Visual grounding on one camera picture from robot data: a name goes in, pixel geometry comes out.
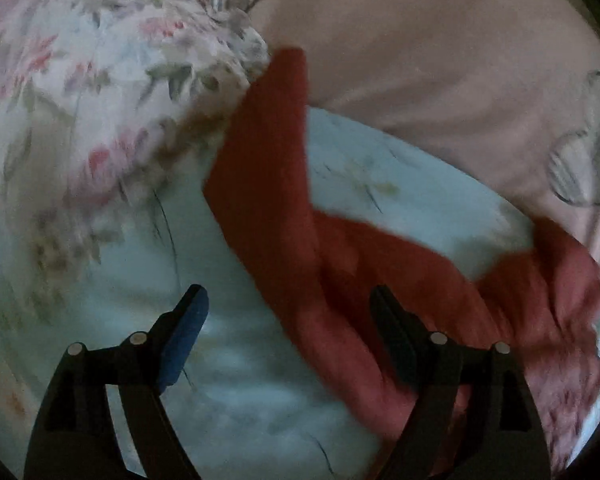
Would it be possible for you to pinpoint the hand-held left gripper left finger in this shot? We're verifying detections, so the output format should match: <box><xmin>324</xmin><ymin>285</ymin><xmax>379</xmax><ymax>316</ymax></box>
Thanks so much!
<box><xmin>24</xmin><ymin>284</ymin><xmax>210</xmax><ymax>480</ymax></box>

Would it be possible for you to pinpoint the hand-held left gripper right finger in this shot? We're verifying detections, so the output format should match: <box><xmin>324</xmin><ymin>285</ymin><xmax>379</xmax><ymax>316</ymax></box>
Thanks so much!
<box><xmin>370</xmin><ymin>285</ymin><xmax>552</xmax><ymax>480</ymax></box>

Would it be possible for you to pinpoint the red quilted jacket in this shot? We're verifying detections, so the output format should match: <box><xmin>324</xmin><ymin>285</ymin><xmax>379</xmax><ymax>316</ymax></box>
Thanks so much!
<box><xmin>202</xmin><ymin>47</ymin><xmax>600</xmax><ymax>478</ymax></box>

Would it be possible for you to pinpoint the light blue floral bedsheet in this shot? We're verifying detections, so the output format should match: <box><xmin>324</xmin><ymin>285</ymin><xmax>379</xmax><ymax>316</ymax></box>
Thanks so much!
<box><xmin>0</xmin><ymin>107</ymin><xmax>600</xmax><ymax>480</ymax></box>

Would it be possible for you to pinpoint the white floral pillow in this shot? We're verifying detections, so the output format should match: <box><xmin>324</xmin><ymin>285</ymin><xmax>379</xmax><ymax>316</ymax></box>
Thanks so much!
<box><xmin>0</xmin><ymin>0</ymin><xmax>273</xmax><ymax>281</ymax></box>

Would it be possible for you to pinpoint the pink duvet with plaid hearts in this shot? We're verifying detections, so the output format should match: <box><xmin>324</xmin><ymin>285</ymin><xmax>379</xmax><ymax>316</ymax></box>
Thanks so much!
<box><xmin>0</xmin><ymin>0</ymin><xmax>600</xmax><ymax>311</ymax></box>

